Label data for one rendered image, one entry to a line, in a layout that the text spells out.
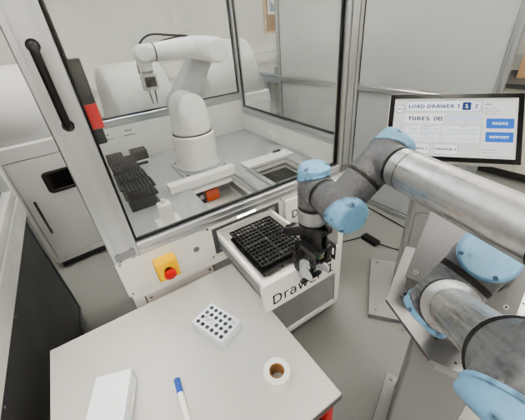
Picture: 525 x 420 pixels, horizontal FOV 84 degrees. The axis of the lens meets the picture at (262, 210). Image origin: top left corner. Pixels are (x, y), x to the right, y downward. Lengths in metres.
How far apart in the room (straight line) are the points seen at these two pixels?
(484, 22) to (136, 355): 2.32
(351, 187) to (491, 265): 0.34
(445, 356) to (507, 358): 0.59
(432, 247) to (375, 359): 0.96
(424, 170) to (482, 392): 0.30
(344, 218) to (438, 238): 0.49
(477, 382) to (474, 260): 0.40
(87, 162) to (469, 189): 0.81
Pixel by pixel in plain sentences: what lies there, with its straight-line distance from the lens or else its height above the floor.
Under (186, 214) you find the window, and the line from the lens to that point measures 1.01.
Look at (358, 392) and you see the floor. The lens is 1.72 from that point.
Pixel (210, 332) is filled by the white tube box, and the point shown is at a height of 0.80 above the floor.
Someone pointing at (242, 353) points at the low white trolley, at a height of 0.76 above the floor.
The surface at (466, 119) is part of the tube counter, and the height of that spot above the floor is 1.11.
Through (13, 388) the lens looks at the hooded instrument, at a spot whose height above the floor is 0.72.
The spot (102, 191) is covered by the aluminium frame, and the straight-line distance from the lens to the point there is 0.90.
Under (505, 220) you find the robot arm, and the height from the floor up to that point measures 1.31.
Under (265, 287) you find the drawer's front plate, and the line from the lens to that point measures 0.82.
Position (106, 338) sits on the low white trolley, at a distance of 1.09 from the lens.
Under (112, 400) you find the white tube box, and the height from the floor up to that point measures 0.81.
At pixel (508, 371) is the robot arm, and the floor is 1.24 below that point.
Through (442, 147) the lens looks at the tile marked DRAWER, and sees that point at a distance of 1.53.
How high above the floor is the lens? 1.53
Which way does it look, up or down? 32 degrees down
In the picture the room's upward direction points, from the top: 6 degrees counter-clockwise
